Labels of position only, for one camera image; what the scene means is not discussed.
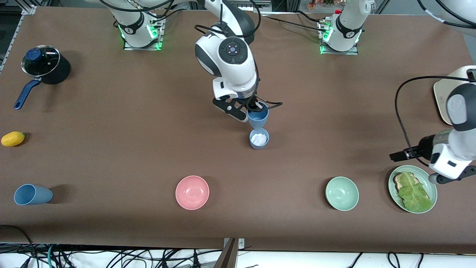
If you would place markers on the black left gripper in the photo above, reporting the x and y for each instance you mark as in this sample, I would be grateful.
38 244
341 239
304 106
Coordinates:
424 145

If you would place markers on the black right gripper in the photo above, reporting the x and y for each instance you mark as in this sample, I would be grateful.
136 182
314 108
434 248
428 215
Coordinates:
254 104

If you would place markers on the blue plastic cup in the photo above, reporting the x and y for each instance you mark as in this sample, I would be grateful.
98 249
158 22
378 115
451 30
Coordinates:
258 121
259 147
37 195

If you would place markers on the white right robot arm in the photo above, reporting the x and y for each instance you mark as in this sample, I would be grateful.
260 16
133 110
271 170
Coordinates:
230 67

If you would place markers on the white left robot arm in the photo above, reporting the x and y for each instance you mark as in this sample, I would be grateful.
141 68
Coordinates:
459 149

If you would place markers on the toast slice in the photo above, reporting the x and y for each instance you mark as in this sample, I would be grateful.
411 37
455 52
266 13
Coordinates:
398 182

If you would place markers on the white crumpled paper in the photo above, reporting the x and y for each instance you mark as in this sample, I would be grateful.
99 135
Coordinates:
259 139

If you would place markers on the pale green plate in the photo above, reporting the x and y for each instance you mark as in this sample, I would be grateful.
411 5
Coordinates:
394 193

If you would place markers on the green lettuce leaf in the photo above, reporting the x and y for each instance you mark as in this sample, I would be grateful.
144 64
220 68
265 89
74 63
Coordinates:
414 195

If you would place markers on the pale green bowl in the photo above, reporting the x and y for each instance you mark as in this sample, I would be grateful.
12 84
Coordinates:
342 193

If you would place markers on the grey control box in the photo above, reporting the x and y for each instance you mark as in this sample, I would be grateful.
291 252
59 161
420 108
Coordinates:
260 5

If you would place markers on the pink bowl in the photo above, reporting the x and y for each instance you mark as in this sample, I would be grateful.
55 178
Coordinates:
192 192

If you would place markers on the glass lid with blue knob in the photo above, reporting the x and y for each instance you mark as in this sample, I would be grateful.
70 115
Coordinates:
44 65

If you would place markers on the yellow lemon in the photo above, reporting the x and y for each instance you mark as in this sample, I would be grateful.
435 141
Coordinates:
13 139

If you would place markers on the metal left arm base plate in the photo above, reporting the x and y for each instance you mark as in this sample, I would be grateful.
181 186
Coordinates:
351 52

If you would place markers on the silver mounting bracket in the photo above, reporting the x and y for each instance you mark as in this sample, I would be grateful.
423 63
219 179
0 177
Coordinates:
241 243

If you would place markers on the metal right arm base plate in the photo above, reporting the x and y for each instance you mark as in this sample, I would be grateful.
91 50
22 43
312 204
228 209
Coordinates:
128 46

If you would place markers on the brown camera pole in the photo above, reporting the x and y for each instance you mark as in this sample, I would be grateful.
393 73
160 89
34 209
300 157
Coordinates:
227 257

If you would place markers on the aluminium frame rail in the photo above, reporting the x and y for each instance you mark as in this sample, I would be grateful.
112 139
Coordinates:
11 37

